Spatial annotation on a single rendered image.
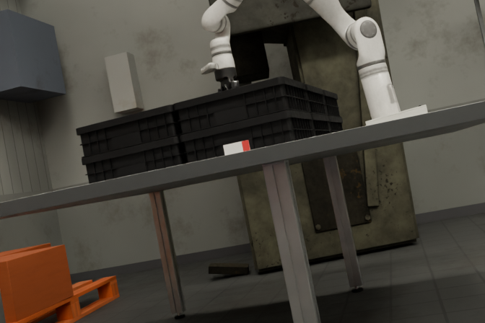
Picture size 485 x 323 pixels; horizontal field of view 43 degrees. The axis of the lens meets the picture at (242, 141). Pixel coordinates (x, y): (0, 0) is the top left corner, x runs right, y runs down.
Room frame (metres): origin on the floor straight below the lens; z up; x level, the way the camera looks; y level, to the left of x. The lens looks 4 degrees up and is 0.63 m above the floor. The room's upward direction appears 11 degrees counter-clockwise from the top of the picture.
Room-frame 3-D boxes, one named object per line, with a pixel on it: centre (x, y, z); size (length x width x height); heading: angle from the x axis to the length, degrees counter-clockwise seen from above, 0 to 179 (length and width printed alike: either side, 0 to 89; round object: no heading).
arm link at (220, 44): (2.10, 0.01, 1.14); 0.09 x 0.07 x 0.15; 146
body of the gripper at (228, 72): (2.09, 0.01, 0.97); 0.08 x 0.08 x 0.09
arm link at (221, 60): (2.09, 0.03, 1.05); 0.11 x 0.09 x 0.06; 114
